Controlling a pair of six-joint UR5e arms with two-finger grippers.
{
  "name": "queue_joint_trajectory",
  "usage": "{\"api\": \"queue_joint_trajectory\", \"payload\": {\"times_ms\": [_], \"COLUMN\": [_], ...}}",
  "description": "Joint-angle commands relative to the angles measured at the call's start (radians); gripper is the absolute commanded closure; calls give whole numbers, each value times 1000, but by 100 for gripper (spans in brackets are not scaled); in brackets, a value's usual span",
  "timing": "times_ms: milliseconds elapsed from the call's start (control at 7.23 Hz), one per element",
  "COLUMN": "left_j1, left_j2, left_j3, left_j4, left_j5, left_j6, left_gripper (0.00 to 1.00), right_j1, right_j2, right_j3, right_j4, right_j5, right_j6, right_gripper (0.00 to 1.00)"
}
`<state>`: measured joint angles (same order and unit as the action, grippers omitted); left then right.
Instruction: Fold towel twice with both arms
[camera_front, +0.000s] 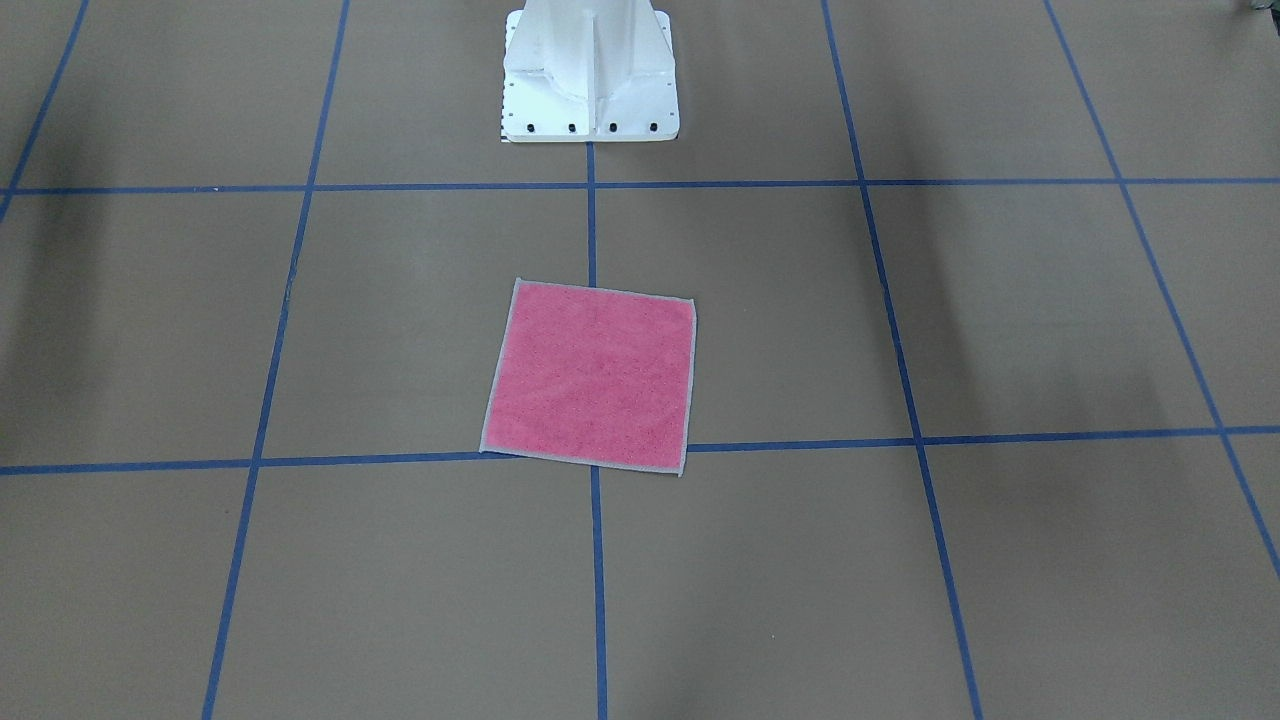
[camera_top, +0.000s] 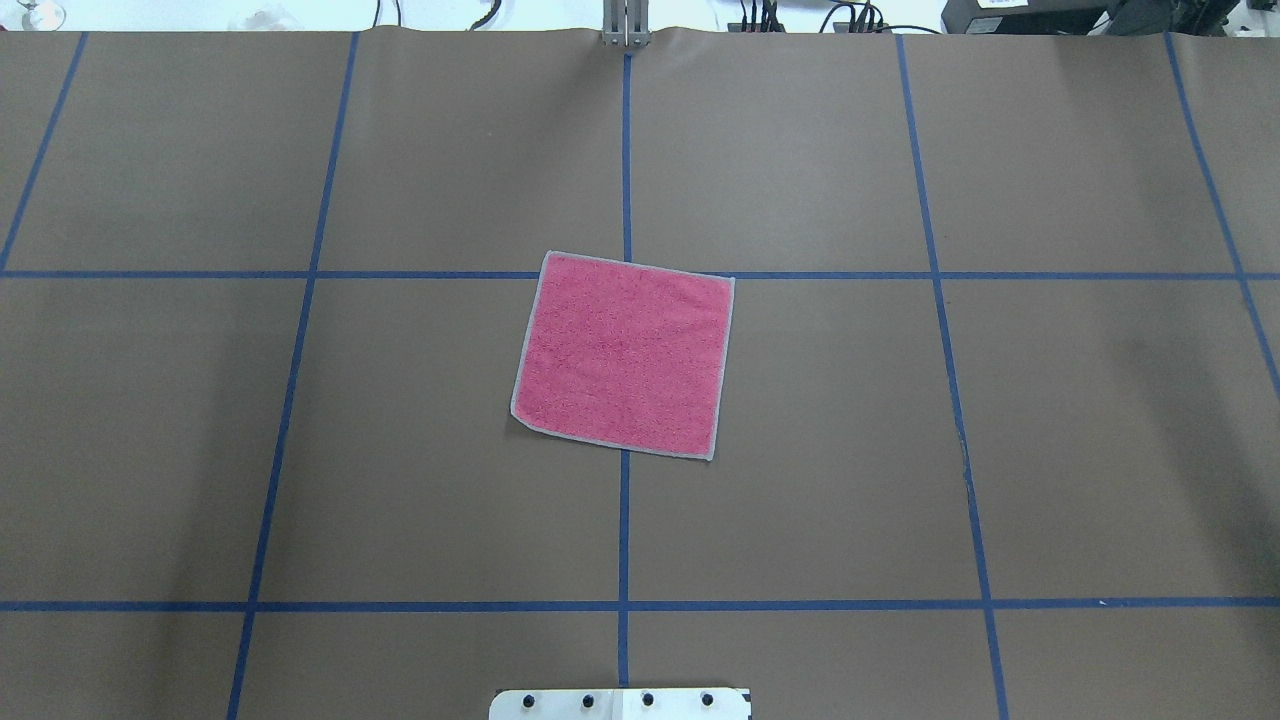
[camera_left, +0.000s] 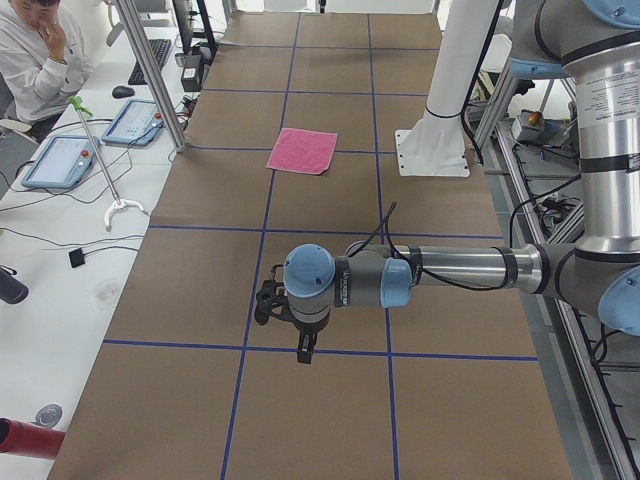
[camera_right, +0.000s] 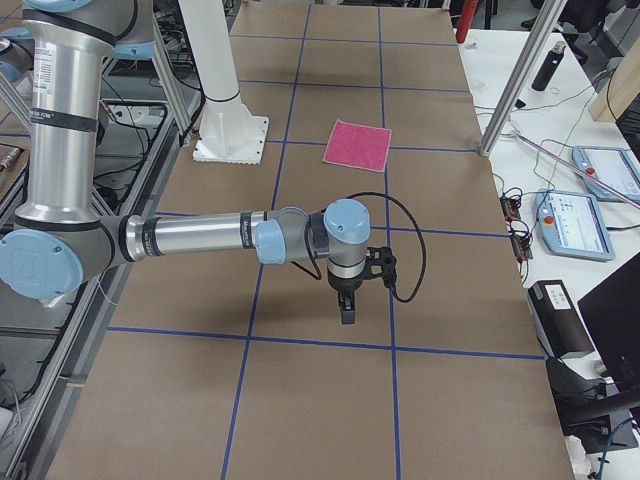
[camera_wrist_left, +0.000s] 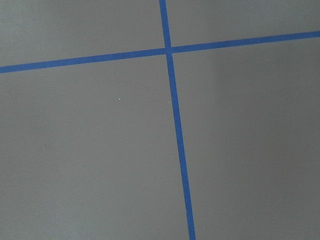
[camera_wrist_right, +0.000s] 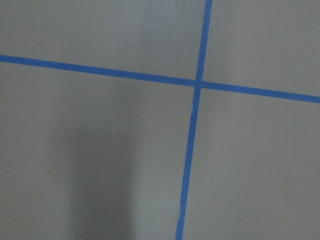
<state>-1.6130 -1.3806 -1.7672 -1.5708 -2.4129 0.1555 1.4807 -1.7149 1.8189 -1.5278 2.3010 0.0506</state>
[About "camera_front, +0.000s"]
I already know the pink towel with grey edge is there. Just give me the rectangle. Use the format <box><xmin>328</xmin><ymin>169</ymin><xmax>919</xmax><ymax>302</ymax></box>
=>
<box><xmin>479</xmin><ymin>278</ymin><xmax>698</xmax><ymax>477</ymax></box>

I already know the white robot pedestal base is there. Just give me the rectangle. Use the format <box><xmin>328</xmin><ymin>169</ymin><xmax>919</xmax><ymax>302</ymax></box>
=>
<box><xmin>500</xmin><ymin>1</ymin><xmax>681</xmax><ymax>143</ymax></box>

